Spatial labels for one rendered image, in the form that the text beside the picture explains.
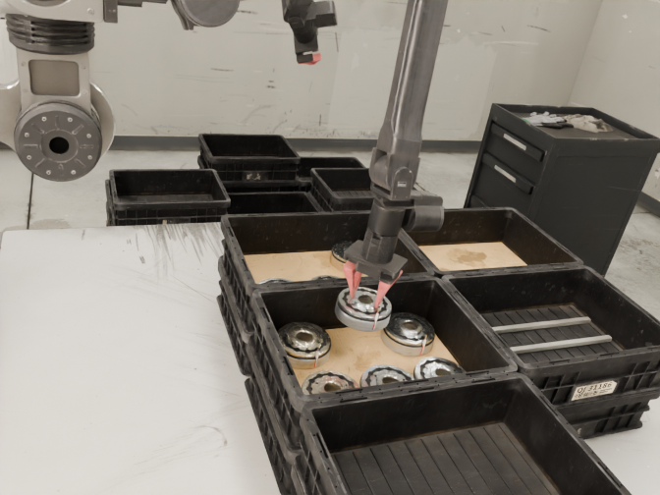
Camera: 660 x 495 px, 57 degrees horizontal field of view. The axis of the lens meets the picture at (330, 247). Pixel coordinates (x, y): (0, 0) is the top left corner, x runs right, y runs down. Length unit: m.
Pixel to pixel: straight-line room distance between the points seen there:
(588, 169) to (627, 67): 2.46
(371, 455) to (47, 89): 0.82
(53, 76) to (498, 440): 0.97
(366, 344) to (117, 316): 0.57
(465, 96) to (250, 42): 1.74
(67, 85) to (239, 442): 0.70
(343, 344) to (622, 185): 2.03
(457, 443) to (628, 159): 2.07
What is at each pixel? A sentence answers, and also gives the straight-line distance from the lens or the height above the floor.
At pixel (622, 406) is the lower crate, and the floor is 0.78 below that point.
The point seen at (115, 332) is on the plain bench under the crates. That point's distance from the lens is 1.41.
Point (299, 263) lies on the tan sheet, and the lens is 1.43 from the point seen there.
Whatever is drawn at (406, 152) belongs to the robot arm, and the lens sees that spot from 1.01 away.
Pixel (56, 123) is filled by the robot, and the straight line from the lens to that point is 1.16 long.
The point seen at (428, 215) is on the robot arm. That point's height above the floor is 1.13.
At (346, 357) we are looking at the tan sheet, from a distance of 1.17.
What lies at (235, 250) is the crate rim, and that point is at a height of 0.93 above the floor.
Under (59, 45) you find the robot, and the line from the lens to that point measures 1.11.
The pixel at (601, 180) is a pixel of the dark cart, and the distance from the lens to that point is 2.90.
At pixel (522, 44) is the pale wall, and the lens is 5.12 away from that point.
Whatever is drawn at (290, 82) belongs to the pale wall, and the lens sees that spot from 4.31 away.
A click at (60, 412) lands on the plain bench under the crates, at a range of 1.24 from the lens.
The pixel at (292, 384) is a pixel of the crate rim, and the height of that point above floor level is 0.93.
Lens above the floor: 1.56
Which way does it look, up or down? 29 degrees down
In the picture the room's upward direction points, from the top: 10 degrees clockwise
